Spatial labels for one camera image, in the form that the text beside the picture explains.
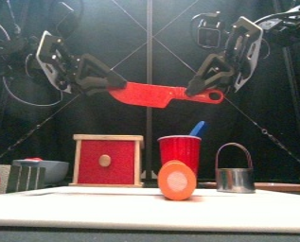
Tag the red toy knife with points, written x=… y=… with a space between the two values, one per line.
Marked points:
x=151 y=94

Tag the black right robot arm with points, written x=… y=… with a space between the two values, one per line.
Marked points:
x=284 y=22

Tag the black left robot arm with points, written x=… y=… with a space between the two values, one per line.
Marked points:
x=6 y=34

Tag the orange toy carrot piece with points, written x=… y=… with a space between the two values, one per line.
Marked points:
x=177 y=181

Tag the black tripod leg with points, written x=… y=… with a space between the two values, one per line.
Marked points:
x=294 y=104

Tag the red plastic cup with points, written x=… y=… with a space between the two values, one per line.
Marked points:
x=179 y=151

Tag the wooden box red front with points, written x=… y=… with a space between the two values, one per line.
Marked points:
x=107 y=160

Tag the red toy in bowl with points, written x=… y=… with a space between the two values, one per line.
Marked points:
x=32 y=159

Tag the grey bowl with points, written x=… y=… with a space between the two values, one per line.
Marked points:
x=55 y=170

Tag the green striped block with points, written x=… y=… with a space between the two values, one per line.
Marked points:
x=26 y=179

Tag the white cutting board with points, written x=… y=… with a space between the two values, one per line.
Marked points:
x=149 y=209

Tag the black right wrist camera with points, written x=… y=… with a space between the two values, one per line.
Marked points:
x=209 y=34

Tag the vertical metal frame pole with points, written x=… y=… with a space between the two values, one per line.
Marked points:
x=149 y=126

